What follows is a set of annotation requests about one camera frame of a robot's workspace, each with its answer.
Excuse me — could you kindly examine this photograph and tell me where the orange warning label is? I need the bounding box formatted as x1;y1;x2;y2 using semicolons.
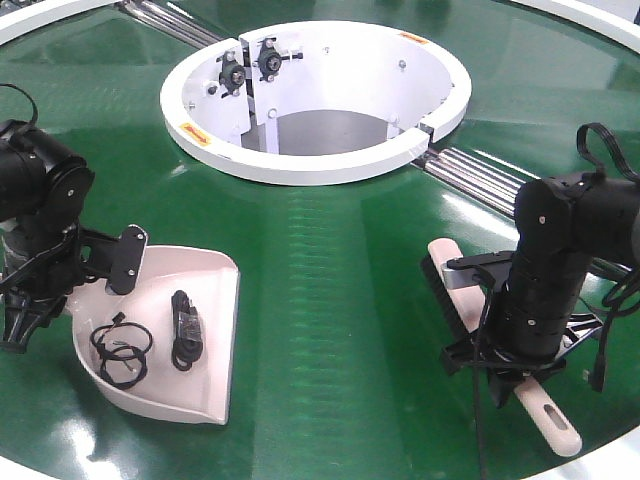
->
180;122;211;147
399;31;429;45

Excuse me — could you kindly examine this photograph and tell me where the left black bearing mount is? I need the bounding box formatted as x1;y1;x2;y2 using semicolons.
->
218;50;246;97

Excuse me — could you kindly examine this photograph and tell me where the white outer rim left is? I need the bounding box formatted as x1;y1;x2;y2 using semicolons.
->
0;0;115;45

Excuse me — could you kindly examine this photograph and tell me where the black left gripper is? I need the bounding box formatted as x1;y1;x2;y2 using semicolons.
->
1;225;85;354

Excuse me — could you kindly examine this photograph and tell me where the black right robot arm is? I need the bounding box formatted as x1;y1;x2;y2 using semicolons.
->
440;172;639;407

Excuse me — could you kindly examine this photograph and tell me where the black USB cable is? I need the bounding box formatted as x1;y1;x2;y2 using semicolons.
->
169;289;205;372

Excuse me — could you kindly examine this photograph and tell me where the black bearing mount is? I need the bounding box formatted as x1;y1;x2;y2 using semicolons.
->
218;50;246;97
257;37;304;82

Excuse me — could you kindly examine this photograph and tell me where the right black bearing mount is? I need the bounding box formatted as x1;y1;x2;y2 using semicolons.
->
257;37;304;82

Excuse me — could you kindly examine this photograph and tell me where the white rim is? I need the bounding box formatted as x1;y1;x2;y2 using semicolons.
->
515;0;639;53
0;0;115;45
0;456;35;480

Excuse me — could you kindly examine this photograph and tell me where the white central ring housing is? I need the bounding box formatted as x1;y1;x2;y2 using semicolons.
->
159;20;472;186

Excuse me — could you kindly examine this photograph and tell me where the white outer rim bottom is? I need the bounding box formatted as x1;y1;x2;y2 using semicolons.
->
0;456;35;480

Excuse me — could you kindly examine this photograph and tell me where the white outer rim right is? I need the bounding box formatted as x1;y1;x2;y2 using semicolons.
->
515;0;639;53

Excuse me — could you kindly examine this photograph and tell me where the pink hand brush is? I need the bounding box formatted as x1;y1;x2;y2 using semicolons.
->
424;238;582;457

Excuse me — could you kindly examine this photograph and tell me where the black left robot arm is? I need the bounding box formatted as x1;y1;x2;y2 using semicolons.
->
1;120;95;353

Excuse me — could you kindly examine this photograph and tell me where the orange warning label front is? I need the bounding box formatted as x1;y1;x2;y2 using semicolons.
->
180;122;211;147

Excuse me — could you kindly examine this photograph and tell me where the orange warning label back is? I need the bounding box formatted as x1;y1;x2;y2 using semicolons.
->
399;31;429;45

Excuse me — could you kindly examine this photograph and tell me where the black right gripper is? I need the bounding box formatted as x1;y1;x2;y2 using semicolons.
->
440;313;603;409

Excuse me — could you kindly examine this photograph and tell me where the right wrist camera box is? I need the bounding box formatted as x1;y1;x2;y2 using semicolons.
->
441;251;514;290

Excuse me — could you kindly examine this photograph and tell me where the left steel roller strip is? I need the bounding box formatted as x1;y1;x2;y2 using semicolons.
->
116;1;225;49

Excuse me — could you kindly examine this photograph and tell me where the pink plastic dustpan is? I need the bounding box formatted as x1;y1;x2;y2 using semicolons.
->
66;245;240;425

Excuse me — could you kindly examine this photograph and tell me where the green conveyor belt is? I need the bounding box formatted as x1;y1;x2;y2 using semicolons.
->
1;1;639;479

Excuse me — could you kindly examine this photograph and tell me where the steel roller strip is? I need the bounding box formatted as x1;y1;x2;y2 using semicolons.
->
411;147;537;218
116;1;225;49

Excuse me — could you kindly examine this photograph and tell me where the thin black wire coil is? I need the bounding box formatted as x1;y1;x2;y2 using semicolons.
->
88;311;154;391

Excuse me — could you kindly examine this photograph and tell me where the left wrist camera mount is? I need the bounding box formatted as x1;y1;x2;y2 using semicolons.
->
79;224;148;295

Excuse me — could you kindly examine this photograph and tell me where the right steel roller strip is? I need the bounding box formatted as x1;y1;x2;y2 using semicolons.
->
411;147;537;218

